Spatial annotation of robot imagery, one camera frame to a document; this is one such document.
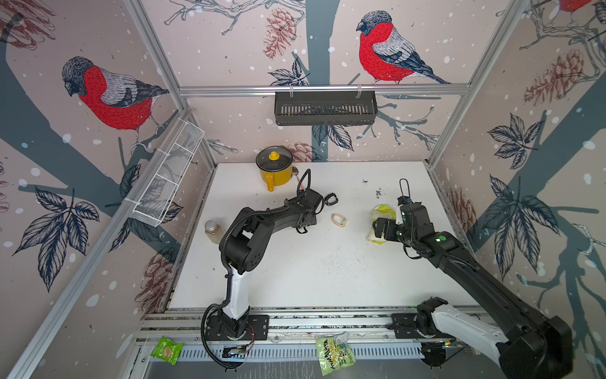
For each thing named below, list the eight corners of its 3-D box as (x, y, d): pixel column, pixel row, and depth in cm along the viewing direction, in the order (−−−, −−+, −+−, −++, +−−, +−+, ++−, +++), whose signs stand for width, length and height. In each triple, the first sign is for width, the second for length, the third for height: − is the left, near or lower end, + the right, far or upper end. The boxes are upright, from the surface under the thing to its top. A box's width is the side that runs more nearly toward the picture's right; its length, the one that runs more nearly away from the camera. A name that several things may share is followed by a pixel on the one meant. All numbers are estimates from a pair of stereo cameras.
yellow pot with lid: (270, 195, 111) (266, 176, 100) (256, 171, 121) (251, 152, 110) (300, 182, 116) (299, 162, 105) (284, 160, 126) (281, 140, 116)
